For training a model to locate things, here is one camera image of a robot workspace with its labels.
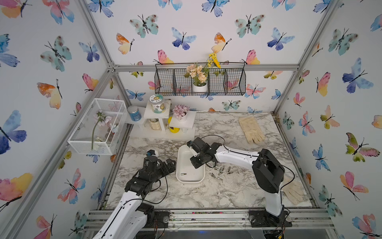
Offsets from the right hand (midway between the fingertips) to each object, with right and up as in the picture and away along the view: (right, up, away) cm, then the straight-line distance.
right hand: (193, 161), depth 88 cm
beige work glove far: (+42, +16, +20) cm, 49 cm away
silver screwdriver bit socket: (-6, -8, +1) cm, 10 cm away
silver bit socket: (+11, -9, +1) cm, 14 cm away
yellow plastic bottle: (-15, +18, +15) cm, 28 cm away
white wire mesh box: (-45, +19, -14) cm, 51 cm away
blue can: (-35, +28, +2) cm, 45 cm away
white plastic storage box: (-5, -7, +1) cm, 9 cm away
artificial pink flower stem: (-46, +23, -14) cm, 53 cm away
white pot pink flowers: (-8, +29, -1) cm, 30 cm away
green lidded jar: (-20, +32, -3) cm, 38 cm away
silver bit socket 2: (+15, -10, -1) cm, 18 cm away
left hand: (-12, 0, -6) cm, 13 cm away
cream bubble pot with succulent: (-27, +22, +16) cm, 38 cm away
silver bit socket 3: (+17, -6, +3) cm, 18 cm away
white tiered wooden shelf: (-21, +21, +15) cm, 33 cm away
